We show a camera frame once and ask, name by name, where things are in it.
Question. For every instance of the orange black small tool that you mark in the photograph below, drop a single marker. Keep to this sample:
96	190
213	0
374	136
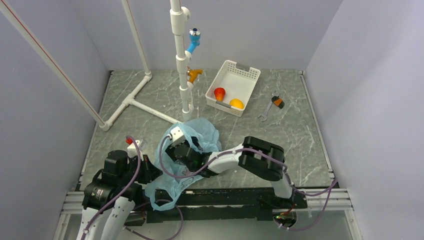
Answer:
278	102

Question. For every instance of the yellow fake fruit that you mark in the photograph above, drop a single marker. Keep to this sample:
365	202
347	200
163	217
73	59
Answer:
237	103

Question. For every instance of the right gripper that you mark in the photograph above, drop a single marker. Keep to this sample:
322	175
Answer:
192	141

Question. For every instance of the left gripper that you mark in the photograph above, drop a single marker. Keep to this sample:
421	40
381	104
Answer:
150	172

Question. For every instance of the orange pipe fitting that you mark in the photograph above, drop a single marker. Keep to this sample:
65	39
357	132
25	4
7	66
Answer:
193	74

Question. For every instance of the white PVC pipe frame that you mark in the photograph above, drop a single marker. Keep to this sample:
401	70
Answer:
112	30

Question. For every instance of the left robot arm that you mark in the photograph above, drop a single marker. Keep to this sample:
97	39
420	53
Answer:
114	192

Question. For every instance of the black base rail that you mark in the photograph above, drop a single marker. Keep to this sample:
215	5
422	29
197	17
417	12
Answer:
258	203

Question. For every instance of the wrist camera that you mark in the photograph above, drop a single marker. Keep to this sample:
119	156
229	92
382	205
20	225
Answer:
177	136
132	150

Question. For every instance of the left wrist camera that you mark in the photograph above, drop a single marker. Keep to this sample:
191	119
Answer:
132	150

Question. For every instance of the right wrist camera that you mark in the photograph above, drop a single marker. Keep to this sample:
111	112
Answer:
177	136

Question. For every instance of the white plastic basket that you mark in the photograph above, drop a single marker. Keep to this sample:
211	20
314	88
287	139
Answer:
238	80

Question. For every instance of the light blue plastic bag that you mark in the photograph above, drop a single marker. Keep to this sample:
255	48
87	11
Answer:
166	190

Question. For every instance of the silver wrench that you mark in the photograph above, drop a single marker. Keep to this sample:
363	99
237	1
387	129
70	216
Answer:
264	115

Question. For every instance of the red fake fruit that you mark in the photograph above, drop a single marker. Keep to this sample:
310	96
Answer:
219	93

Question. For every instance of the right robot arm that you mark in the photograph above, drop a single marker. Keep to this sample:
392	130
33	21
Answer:
261	158

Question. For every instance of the blue pipe fitting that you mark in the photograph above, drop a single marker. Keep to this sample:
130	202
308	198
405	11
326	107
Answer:
194	37

